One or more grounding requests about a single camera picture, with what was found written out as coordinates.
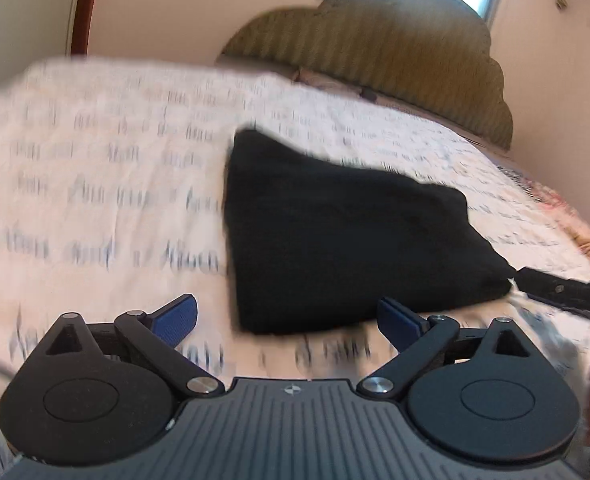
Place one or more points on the olive upholstered headboard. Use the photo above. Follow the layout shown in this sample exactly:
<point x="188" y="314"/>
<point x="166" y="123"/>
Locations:
<point x="400" y="65"/>

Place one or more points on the small black plug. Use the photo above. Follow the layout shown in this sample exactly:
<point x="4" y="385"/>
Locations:
<point x="368" y="94"/>

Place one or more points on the white door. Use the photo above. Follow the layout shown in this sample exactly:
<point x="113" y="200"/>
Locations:
<point x="20" y="25"/>

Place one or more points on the black pants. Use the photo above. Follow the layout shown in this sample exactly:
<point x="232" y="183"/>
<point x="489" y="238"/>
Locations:
<point x="345" y="240"/>

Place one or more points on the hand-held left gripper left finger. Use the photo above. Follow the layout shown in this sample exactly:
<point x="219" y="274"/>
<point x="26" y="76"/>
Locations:
<point x="180" y="316"/>

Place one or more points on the floral patterned cloth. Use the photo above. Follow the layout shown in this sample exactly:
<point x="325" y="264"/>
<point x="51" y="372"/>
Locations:
<point x="570" y="215"/>

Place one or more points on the white script printed bedsheet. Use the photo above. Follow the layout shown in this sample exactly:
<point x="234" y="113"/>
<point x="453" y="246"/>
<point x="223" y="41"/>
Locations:
<point x="125" y="185"/>

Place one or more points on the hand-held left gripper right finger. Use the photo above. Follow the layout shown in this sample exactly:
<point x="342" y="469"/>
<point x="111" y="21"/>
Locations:
<point x="397" y="322"/>

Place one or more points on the brown wooden door frame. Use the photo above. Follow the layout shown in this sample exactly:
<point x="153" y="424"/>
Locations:
<point x="86" y="5"/>

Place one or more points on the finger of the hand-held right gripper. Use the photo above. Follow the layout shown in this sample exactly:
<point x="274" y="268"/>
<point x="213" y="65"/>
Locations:
<point x="560" y="287"/>

